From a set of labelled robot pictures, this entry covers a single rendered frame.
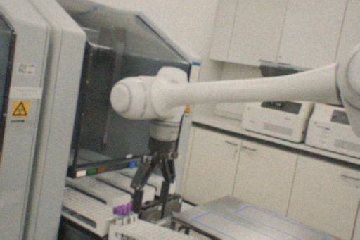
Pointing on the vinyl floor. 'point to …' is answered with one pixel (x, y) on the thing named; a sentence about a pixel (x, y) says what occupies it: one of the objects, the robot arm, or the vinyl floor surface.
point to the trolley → (243, 222)
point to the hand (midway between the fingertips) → (150, 203)
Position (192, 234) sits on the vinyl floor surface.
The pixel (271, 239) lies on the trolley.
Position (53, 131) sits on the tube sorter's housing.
